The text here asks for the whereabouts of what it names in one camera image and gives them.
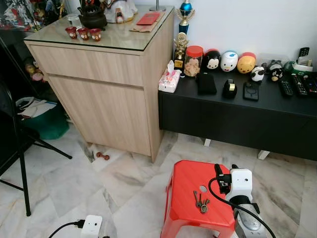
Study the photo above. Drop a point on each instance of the black mouse plush toy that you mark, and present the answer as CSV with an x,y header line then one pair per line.
x,y
213,59

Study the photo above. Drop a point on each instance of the black low sideboard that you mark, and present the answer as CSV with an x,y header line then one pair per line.
x,y
237,119

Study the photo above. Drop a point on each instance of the red envelope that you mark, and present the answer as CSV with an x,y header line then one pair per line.
x,y
148,18

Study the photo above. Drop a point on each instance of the clear jar red lid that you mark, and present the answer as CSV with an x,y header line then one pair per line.
x,y
193,62

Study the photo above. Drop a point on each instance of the black pouch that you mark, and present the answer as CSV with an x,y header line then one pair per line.
x,y
206,84

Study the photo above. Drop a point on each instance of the small white panda figure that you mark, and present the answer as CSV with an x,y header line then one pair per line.
x,y
257,74

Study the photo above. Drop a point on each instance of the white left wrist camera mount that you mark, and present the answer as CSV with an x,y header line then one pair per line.
x,y
91,226

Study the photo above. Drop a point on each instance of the green bin with papers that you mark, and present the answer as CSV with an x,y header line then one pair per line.
x,y
47,124

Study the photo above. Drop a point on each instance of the small gold trophy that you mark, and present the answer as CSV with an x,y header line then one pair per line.
x,y
181,49

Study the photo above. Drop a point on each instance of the black tape dispenser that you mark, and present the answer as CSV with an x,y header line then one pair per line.
x,y
229,89

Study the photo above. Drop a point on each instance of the black remote control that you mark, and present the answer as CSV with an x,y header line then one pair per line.
x,y
286,88
299,85

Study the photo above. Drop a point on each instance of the black metal stand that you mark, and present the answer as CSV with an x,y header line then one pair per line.
x,y
23,173

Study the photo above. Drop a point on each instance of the black phone case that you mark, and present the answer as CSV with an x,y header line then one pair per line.
x,y
251,91

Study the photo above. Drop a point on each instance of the pink tissue box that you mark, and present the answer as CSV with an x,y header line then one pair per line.
x,y
169,82

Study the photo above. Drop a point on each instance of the small black animal figure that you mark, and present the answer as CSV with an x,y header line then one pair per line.
x,y
276,73

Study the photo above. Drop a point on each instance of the light wood cabinet glass top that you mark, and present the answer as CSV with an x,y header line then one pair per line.
x,y
104,89

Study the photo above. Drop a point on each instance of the small red cup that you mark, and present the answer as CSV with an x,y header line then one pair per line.
x,y
83,34
72,32
95,35

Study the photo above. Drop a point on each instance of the small red floor object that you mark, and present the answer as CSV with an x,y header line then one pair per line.
x,y
102,155

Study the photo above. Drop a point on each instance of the white duck plush toy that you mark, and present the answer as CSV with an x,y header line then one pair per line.
x,y
229,62

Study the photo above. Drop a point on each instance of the black incense burner pot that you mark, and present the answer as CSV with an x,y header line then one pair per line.
x,y
92,17

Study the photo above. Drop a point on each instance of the black remote control coloured buttons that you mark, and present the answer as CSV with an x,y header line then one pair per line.
x,y
311,84

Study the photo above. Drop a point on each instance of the red plastic stool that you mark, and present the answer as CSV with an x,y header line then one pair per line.
x,y
188,178

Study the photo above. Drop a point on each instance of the blue and gold trophy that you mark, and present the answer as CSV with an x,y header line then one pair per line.
x,y
185,12

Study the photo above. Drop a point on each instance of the white porcelain statue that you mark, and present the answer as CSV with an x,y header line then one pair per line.
x,y
124,10

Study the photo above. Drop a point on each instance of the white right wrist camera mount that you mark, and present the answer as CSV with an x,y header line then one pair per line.
x,y
242,183

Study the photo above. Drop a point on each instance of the yellow bear plush toy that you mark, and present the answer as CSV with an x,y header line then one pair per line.
x,y
246,64

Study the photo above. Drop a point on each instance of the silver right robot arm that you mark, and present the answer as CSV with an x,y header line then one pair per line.
x,y
247,220

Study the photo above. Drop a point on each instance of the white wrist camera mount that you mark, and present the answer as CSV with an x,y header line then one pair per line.
x,y
242,183
91,226

